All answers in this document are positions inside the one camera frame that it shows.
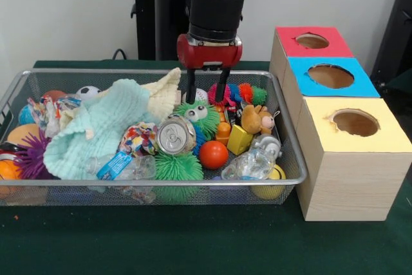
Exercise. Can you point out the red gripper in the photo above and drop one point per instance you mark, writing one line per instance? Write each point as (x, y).
(209, 54)

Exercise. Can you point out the multicolour spiky caterpillar toy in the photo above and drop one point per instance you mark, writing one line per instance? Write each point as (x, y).
(254, 93)

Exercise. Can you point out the brown plush monkey toy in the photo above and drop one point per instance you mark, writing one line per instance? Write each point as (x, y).
(254, 120)

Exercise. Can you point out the mint waffle cloth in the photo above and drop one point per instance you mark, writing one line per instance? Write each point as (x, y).
(96, 130)

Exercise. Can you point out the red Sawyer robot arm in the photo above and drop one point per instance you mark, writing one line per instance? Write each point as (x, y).
(215, 7)

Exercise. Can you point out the wooden box with three holes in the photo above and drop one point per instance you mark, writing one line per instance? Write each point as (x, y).
(354, 185)

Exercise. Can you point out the green spiky ball with eyes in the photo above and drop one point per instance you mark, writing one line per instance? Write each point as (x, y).
(209, 120)

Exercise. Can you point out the cream waffle cloth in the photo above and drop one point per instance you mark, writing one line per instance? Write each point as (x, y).
(164, 94)

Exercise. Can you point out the silver drink can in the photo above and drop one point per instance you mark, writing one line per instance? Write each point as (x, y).
(175, 136)

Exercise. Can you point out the red-orange ball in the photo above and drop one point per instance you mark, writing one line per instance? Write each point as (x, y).
(213, 156)

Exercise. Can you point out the small colourful crumpled paper ball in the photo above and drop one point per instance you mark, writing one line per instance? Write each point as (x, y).
(140, 136)

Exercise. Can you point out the plain green spiky ball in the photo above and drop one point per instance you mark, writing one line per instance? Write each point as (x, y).
(178, 167)

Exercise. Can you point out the crushed bottle with blue label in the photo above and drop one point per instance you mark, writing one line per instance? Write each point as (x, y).
(128, 167)

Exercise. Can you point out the dark green table cloth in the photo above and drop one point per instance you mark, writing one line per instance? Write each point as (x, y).
(402, 83)
(193, 242)

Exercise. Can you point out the black stand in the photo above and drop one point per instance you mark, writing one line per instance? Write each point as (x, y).
(396, 30)

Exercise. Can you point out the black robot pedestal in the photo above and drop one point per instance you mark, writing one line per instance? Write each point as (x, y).
(161, 14)

